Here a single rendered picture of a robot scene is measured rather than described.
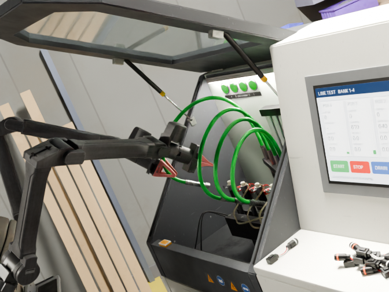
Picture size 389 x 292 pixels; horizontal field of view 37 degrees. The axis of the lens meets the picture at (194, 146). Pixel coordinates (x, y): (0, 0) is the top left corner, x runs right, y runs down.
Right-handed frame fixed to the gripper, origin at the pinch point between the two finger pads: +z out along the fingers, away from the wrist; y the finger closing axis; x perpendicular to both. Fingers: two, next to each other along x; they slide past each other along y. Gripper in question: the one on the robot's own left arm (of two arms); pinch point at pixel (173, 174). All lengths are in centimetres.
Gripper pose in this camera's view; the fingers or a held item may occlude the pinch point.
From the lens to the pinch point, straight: 219.2
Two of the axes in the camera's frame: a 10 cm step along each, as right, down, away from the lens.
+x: -4.2, 8.9, 1.7
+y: 1.7, -1.1, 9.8
